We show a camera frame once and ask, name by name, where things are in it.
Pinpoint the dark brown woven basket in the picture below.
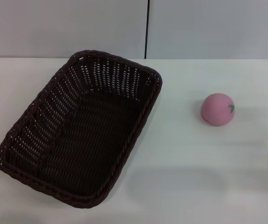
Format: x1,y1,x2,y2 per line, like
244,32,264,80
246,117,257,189
0,49,164,210

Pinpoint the pink toy peach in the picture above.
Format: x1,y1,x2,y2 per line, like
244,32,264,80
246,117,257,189
200,92,236,127

